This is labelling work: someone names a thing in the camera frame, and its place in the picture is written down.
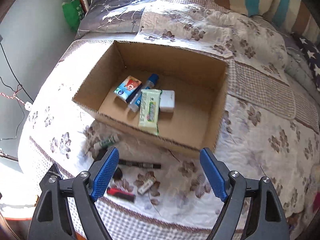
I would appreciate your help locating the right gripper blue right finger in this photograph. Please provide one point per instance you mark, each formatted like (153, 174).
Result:
(216, 173)

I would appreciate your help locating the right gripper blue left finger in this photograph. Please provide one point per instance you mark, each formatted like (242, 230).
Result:
(102, 171)

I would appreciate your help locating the black marker pen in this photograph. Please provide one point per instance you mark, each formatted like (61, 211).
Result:
(139, 164)

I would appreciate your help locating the green white tube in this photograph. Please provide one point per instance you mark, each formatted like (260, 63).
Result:
(111, 140)

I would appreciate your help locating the green wet wipes pack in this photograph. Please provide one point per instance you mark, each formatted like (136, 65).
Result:
(149, 110)

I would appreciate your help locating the blue red tissue pack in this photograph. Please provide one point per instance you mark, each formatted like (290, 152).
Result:
(128, 88)

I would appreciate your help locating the white square box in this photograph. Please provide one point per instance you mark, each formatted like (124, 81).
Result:
(167, 101)

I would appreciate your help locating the brown cardboard box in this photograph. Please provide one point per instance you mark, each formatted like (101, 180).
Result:
(199, 82)

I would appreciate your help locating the grey star pattern pillow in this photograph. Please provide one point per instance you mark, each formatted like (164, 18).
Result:
(112, 16)

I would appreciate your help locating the green shopping bag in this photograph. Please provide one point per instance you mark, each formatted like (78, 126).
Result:
(73, 13)

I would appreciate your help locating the navy star pillow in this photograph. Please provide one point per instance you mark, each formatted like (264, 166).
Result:
(311, 54)

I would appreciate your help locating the wall power socket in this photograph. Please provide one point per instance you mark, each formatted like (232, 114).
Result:
(28, 106)

